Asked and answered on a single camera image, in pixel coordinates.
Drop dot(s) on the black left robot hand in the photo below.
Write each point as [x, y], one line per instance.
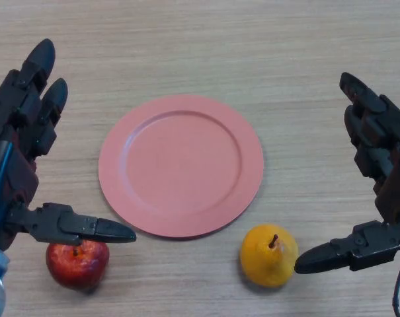
[18, 171]

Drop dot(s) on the red apple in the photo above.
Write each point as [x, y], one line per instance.
[77, 267]

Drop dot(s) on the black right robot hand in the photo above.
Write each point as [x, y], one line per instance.
[391, 185]

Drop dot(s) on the yellow pear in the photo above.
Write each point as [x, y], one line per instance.
[265, 261]

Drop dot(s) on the pink round plate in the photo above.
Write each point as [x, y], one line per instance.
[183, 165]

